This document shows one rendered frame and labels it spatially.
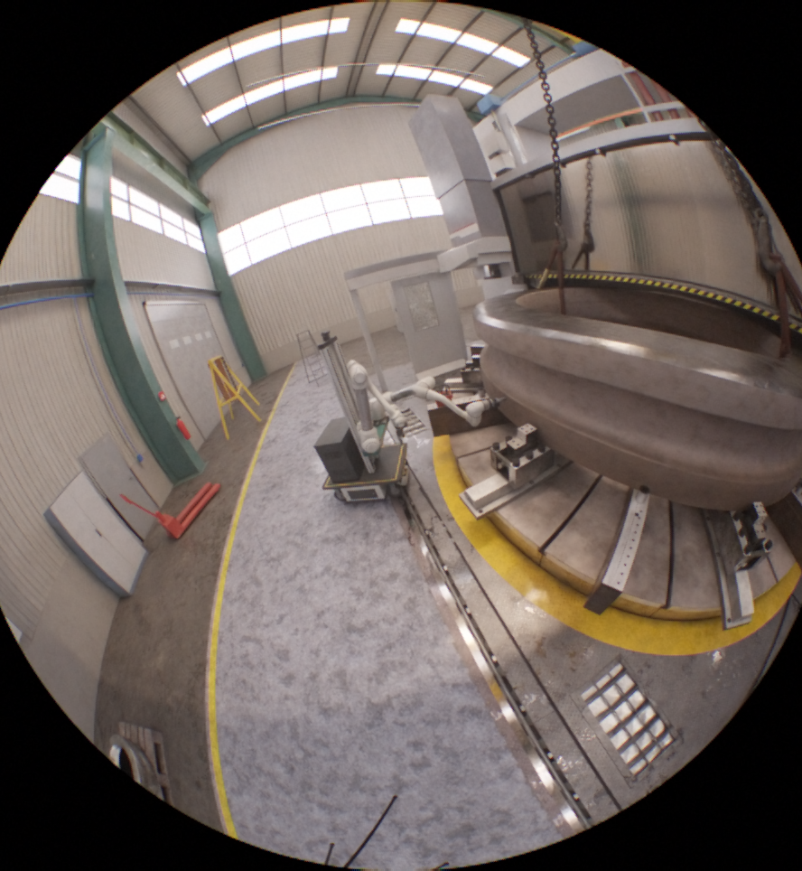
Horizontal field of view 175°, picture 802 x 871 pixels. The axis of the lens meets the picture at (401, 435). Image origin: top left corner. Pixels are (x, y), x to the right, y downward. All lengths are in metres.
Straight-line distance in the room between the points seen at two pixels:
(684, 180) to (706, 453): 3.68
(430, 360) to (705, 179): 6.33
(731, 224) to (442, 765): 5.72
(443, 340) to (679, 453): 5.17
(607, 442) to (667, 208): 3.75
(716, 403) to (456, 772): 2.53
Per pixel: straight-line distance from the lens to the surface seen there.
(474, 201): 5.33
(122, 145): 11.82
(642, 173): 4.98
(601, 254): 5.22
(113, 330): 7.53
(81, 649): 5.50
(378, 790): 2.26
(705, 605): 2.35
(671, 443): 1.95
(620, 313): 6.05
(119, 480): 6.53
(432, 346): 5.93
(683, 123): 4.89
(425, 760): 2.11
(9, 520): 5.41
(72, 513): 5.19
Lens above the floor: 2.03
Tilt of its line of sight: 30 degrees down
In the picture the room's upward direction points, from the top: 18 degrees counter-clockwise
